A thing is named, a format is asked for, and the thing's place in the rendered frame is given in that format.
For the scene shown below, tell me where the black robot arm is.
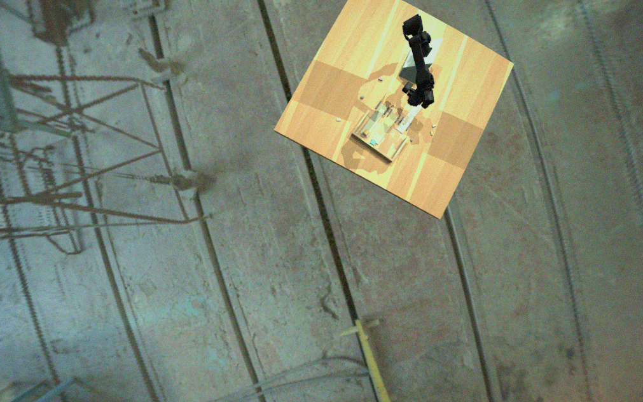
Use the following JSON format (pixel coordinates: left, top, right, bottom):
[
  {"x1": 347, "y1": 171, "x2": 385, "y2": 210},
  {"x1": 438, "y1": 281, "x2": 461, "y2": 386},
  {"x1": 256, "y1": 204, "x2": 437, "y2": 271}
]
[{"x1": 402, "y1": 14, "x2": 434, "y2": 107}]

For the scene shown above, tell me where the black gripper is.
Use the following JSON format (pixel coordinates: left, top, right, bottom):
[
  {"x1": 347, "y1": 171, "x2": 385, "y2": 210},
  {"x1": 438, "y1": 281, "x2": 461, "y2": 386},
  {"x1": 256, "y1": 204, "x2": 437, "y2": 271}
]
[{"x1": 402, "y1": 82, "x2": 429, "y2": 109}]

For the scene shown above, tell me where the pale green flat strip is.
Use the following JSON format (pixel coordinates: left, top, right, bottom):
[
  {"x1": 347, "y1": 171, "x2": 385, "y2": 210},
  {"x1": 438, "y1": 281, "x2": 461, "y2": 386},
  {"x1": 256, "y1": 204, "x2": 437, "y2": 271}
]
[{"x1": 375, "y1": 104, "x2": 387, "y2": 117}]

